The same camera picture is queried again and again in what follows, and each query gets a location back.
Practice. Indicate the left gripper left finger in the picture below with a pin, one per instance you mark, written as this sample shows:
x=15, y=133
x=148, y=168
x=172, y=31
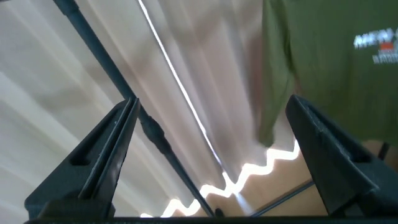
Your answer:
x=68, y=189

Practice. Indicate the green printed shirt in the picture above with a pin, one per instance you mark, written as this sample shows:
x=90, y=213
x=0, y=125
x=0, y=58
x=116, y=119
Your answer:
x=335, y=77

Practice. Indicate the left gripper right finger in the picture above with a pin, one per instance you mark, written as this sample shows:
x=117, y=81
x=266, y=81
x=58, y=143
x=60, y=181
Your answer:
x=335, y=180

